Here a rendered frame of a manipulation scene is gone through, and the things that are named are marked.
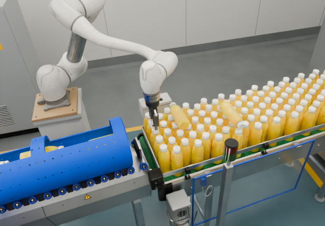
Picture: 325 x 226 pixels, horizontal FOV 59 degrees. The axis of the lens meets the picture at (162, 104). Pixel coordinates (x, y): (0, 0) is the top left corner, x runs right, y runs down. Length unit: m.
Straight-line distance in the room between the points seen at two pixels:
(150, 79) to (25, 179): 0.76
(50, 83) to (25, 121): 1.54
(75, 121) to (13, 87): 1.27
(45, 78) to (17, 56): 1.08
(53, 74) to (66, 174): 0.74
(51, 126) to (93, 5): 0.91
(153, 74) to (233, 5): 3.33
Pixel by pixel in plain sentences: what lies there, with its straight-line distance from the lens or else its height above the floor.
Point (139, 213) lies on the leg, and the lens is 2.04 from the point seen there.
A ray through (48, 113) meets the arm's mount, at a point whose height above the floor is 1.02.
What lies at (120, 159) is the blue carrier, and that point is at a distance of 1.52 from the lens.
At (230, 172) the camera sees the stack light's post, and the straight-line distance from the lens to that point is 1.52.
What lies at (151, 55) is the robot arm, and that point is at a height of 1.51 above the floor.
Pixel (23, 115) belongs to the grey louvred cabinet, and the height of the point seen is 0.30.
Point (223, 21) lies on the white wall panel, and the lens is 4.62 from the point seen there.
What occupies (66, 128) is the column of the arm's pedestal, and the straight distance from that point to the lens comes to 2.15.
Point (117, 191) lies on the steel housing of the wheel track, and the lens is 1.72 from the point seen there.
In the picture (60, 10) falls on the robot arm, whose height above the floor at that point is 1.74.
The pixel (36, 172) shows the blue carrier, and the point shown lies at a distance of 1.53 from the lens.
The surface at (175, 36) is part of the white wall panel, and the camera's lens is 4.45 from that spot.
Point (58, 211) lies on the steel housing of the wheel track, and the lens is 1.76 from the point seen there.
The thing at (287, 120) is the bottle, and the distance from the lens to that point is 1.90.
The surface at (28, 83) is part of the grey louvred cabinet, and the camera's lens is 3.19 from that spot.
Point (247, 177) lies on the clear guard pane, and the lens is 1.87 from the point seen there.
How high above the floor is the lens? 2.24
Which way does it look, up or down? 38 degrees down
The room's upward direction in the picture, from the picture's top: 4 degrees counter-clockwise
